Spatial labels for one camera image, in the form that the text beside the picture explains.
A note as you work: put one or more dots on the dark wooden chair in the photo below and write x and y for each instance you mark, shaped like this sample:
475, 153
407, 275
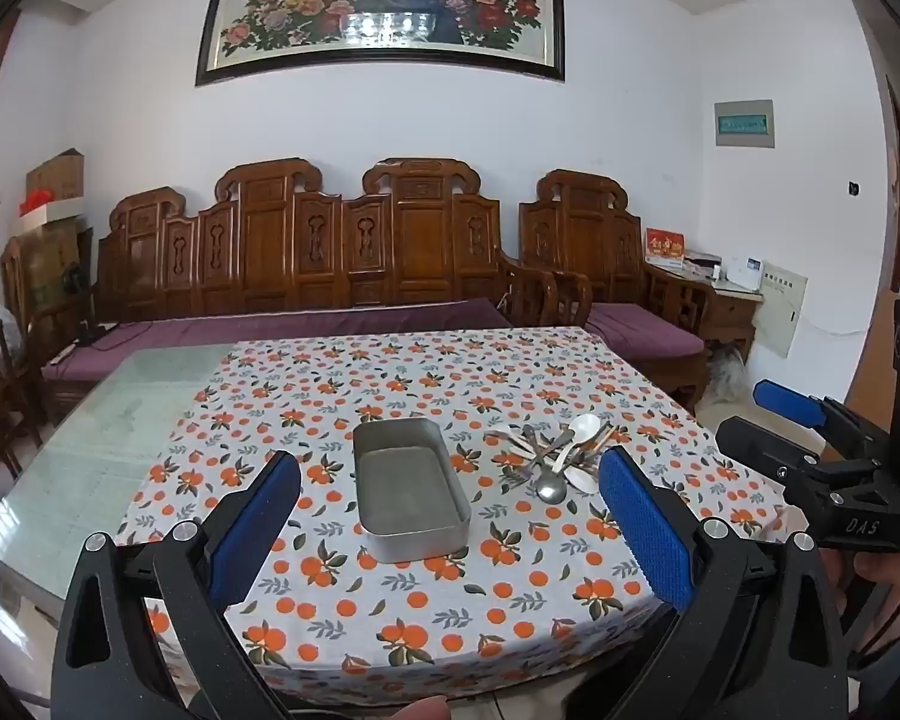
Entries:
0, 405

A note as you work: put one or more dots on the person's left hand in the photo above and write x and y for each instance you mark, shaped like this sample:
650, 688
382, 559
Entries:
420, 709

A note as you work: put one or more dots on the large cardboard box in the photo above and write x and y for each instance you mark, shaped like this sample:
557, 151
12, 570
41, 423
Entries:
56, 262

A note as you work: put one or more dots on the light wooden chopstick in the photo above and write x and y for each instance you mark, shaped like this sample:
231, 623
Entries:
604, 436
596, 451

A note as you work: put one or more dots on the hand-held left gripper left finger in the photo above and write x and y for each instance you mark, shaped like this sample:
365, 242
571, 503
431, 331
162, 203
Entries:
259, 532

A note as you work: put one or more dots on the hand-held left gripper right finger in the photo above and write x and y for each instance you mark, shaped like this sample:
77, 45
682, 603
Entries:
645, 532

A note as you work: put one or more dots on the white plastic spoon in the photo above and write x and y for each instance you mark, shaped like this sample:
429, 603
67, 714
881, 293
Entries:
583, 429
579, 481

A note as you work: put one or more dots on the grey metal tray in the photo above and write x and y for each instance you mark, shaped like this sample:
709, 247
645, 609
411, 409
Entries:
405, 480

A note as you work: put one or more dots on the carved wooden armchair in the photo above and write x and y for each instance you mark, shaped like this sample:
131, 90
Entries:
585, 232

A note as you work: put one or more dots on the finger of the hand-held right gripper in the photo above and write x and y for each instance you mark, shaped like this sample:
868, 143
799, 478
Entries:
765, 446
787, 401

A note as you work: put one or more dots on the beige wall panel cover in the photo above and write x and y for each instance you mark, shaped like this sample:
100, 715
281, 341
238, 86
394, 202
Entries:
784, 315

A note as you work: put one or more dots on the white plastic fork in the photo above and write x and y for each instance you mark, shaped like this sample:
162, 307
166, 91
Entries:
510, 439

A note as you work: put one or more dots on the clear plastic bag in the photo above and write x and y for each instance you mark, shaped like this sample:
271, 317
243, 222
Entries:
729, 375

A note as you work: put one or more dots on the orange fruit print tablecloth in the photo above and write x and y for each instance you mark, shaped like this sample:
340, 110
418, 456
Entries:
420, 390

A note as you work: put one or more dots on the wooden side table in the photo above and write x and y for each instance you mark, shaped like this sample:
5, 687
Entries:
735, 315

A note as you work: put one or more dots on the framed floral peacock painting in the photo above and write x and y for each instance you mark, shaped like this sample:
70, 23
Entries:
390, 0

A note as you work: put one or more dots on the white flat box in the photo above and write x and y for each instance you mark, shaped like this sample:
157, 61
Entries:
49, 214

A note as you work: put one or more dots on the wall electrical box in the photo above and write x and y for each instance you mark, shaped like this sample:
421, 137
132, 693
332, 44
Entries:
744, 124

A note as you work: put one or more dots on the long purple sofa cushion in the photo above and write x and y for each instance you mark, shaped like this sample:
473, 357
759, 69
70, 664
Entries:
270, 326

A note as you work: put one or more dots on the small cardboard box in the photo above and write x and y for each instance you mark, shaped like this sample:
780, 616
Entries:
56, 176

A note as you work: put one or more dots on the carved wooden sofa bench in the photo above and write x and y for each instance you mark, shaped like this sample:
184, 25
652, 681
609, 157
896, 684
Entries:
420, 240

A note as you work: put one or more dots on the person's right hand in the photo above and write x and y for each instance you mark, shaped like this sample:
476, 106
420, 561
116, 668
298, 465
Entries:
889, 600

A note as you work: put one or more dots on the white router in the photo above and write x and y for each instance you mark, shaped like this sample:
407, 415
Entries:
745, 272

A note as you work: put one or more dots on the small purple armchair cushion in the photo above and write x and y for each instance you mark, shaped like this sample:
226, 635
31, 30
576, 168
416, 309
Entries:
637, 330

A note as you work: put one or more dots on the red desk calendar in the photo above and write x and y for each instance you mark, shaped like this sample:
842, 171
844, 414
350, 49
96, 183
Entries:
665, 249

